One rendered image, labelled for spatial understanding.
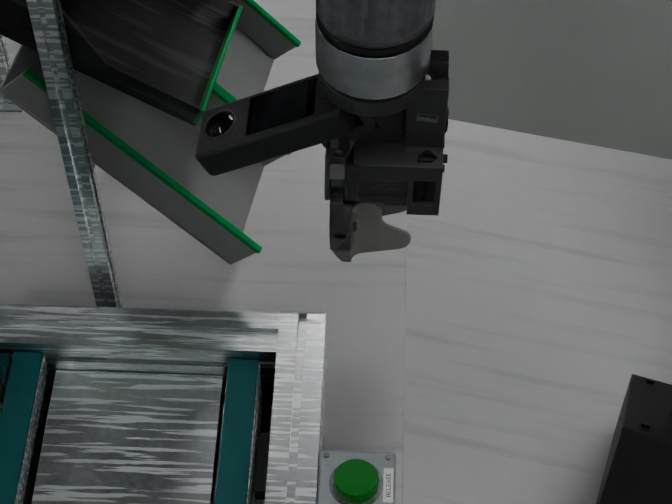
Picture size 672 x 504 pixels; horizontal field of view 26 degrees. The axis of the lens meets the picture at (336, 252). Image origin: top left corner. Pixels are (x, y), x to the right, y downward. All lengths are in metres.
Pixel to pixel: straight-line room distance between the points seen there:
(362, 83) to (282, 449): 0.49
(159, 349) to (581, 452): 0.42
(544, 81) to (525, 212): 1.35
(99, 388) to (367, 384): 0.27
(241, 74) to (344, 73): 0.62
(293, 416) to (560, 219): 0.43
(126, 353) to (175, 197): 0.16
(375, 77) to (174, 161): 0.51
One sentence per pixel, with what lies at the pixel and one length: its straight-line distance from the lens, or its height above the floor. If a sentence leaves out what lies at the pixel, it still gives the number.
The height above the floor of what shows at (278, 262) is 0.86.
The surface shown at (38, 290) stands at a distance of 1.58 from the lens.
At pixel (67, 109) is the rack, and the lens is 1.24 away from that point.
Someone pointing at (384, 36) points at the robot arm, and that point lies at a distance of 0.90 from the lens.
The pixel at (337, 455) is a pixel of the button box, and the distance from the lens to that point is 1.32.
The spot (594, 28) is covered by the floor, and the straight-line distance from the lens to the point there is 3.08.
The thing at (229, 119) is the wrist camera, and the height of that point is 1.37.
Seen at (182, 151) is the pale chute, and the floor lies 1.06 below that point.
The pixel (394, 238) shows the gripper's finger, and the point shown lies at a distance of 1.07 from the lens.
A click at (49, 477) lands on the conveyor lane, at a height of 0.92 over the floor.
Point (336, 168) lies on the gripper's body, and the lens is 1.00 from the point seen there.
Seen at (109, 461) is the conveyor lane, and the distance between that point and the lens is 1.39.
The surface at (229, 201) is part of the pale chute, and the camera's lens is 1.43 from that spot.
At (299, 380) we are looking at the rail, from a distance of 1.37.
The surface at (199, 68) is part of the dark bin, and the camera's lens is 1.29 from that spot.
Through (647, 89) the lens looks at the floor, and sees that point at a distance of 2.97.
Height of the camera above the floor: 2.12
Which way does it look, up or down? 53 degrees down
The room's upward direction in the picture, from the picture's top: straight up
